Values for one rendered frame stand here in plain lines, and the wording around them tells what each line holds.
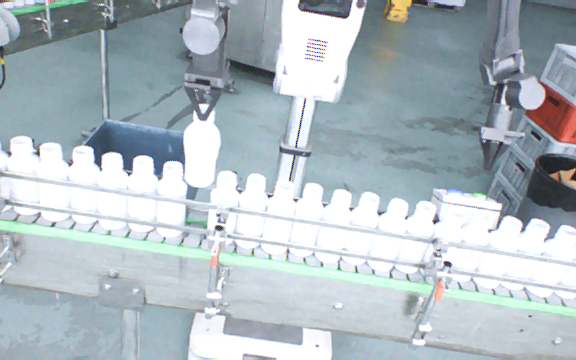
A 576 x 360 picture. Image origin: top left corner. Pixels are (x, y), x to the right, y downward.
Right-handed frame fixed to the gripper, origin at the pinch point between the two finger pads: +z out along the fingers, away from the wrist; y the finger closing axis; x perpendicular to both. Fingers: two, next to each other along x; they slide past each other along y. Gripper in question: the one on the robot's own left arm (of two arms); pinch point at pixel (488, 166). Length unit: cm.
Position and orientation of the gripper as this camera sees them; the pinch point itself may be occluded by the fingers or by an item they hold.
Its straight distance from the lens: 127.9
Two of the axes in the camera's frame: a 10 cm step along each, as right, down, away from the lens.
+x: -0.1, -1.9, 9.8
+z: -1.6, 9.7, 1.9
